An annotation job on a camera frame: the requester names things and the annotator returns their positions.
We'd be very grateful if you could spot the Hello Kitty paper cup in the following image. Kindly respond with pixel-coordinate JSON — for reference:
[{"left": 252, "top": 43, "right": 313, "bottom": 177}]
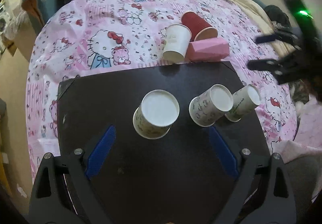
[{"left": 188, "top": 84, "right": 234, "bottom": 127}]

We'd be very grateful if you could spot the pink Hello Kitty bedsheet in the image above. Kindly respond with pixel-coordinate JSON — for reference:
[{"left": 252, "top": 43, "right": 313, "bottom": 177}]
[{"left": 26, "top": 0, "right": 297, "bottom": 175}]

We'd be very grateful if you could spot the black square board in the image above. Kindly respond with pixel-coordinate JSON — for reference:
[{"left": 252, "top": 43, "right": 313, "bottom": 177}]
[{"left": 56, "top": 61, "right": 271, "bottom": 224}]

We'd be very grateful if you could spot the pink faceted cup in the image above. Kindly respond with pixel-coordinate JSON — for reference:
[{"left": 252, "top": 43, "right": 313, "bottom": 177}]
[{"left": 186, "top": 38, "right": 230, "bottom": 62}]

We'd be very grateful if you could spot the white green-print paper cup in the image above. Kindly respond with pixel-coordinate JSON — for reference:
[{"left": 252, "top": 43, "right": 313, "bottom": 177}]
[{"left": 225, "top": 85, "right": 261, "bottom": 122}]

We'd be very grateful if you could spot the dark clothes pile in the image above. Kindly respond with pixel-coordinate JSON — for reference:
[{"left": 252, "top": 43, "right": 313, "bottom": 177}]
[{"left": 264, "top": 5, "right": 292, "bottom": 34}]

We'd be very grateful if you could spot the cream floral paper cup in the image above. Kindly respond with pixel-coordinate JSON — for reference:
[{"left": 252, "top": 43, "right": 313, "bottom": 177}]
[{"left": 133, "top": 89, "right": 180, "bottom": 140}]

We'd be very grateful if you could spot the white green-leaf paper cup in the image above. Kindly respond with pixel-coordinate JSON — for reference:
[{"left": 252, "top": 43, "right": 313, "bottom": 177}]
[{"left": 163, "top": 24, "right": 192, "bottom": 63}]

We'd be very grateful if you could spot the dark red ribbed cup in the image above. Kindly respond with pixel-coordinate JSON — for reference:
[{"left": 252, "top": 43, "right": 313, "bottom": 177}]
[{"left": 181, "top": 11, "right": 218, "bottom": 42}]

